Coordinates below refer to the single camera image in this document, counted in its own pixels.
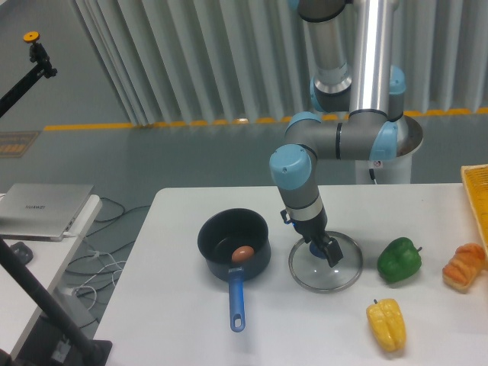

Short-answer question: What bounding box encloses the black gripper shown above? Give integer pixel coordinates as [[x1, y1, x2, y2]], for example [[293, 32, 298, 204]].
[[280, 208, 343, 267]]

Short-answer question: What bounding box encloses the glass pot lid blue knob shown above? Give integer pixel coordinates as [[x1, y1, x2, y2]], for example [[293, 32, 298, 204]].
[[287, 230, 364, 293]]

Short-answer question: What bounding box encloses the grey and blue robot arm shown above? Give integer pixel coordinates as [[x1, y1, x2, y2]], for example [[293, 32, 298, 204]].
[[269, 1, 400, 266]]

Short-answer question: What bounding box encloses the brown egg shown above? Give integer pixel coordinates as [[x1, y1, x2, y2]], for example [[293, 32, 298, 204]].
[[231, 246, 255, 264]]

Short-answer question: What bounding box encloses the green bell pepper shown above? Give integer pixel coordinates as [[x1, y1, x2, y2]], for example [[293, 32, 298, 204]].
[[377, 237, 422, 284]]

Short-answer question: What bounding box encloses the yellow bell pepper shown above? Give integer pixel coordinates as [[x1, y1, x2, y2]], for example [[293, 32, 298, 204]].
[[366, 299, 407, 352]]

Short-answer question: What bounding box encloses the dark blue saucepan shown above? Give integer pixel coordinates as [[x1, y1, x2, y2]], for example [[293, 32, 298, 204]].
[[197, 208, 271, 332]]

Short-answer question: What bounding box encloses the orange croissant bread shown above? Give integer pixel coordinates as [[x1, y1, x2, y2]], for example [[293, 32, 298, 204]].
[[442, 242, 486, 293]]

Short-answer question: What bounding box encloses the yellow plastic basket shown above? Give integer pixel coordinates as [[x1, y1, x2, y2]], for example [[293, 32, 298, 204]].
[[461, 164, 487, 251]]

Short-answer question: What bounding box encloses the black tripod pole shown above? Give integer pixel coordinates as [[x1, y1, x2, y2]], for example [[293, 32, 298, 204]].
[[1, 239, 112, 365]]

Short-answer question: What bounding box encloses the silver laptop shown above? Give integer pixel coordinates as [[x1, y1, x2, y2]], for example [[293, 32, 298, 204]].
[[1, 183, 94, 242]]

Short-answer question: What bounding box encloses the black object on side table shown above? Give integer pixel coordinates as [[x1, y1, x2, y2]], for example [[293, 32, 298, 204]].
[[10, 242, 34, 265]]

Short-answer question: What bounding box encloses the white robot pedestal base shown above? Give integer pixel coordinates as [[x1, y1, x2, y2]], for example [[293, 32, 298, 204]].
[[355, 115, 423, 185]]

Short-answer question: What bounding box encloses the black cable on floor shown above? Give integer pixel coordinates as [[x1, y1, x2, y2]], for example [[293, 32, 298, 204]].
[[64, 196, 152, 275]]

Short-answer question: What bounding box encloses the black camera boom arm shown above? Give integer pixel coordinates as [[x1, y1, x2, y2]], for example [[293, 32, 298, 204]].
[[1, 30, 58, 117]]

